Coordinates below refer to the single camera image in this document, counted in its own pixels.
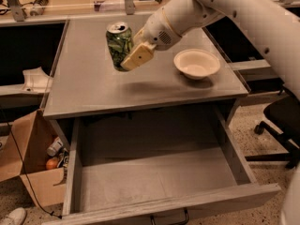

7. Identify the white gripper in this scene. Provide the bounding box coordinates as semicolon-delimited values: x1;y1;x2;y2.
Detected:
121;7;181;71

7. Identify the green soda can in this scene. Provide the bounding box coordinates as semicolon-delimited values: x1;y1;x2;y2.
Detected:
106;22;133;71

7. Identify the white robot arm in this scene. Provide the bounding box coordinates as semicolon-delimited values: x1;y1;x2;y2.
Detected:
121;0;300;145

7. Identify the grey open top drawer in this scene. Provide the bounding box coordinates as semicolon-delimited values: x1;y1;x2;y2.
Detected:
44;104;280;225

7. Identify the white paper bowl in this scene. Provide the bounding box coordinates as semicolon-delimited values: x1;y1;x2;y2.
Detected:
173;49;220;81

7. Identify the grey cabinet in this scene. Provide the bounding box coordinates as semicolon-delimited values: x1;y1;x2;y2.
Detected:
44;13;248;136

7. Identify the white curved plastic part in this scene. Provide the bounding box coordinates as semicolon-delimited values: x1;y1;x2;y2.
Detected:
22;67;53;94

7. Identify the black white handheld device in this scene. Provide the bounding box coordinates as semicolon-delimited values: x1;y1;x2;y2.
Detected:
30;0;49;16

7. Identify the white bottle in box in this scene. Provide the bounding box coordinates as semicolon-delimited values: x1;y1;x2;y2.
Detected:
47;137;64;157

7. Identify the orange fruit in box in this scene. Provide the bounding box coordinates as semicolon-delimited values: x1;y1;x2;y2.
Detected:
46;157;59;170

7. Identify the black office chair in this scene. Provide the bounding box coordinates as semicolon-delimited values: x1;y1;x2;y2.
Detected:
246;96;300;169

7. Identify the brown cardboard box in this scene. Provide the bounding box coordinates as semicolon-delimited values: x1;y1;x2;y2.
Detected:
0;110;66;207

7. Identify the white shoe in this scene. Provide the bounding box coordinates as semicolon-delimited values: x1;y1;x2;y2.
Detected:
0;207;27;225

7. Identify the grey metal bracket left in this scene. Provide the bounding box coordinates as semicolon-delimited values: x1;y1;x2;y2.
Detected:
7;0;26;22

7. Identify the black cable on floor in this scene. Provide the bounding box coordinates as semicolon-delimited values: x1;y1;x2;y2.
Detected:
0;101;64;219

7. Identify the black drawer handle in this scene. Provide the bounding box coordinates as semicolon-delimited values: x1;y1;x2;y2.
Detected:
150;208;189;225

